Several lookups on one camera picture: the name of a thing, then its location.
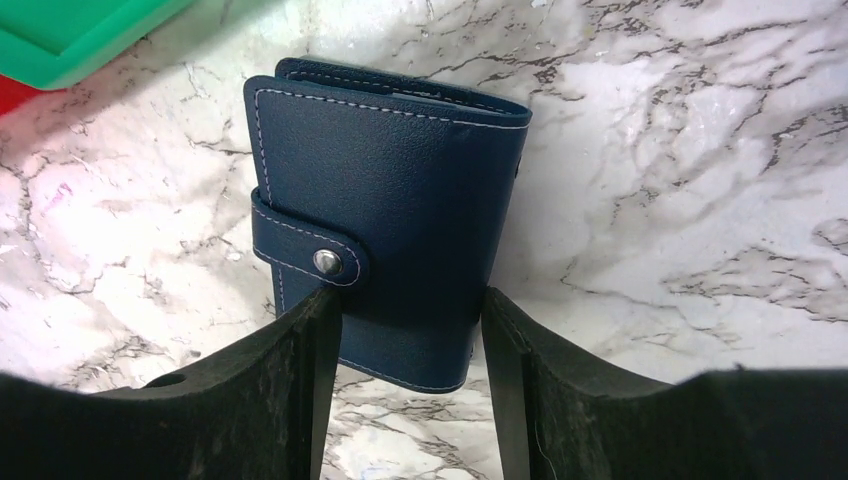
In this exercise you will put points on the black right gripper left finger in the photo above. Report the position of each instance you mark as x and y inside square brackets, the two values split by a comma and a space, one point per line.
[256, 409]

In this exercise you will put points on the green plastic bin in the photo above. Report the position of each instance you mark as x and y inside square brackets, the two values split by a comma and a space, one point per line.
[50, 45]

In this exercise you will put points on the red plastic bin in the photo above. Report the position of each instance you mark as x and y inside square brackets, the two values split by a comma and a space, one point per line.
[13, 94]

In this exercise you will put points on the navy blue card holder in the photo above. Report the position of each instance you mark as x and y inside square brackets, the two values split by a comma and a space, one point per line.
[392, 190]

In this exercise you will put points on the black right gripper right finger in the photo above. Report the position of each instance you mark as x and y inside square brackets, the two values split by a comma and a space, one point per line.
[563, 413]

